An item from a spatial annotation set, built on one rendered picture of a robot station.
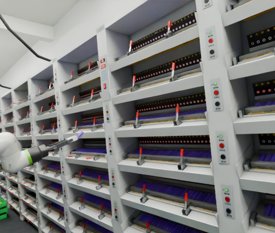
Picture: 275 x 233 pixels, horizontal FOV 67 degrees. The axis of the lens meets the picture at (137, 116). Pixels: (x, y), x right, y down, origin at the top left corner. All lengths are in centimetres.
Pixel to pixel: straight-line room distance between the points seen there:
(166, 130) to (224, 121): 28
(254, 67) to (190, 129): 33
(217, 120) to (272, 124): 18
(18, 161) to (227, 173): 104
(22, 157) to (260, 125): 115
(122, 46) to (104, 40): 13
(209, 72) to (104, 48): 73
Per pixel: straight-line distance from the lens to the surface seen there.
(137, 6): 121
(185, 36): 97
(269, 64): 81
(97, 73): 142
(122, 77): 137
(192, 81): 91
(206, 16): 94
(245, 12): 89
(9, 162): 132
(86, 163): 160
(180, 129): 94
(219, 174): 89
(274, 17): 106
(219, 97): 85
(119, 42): 144
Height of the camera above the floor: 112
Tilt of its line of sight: 2 degrees up
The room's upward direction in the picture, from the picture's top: 5 degrees counter-clockwise
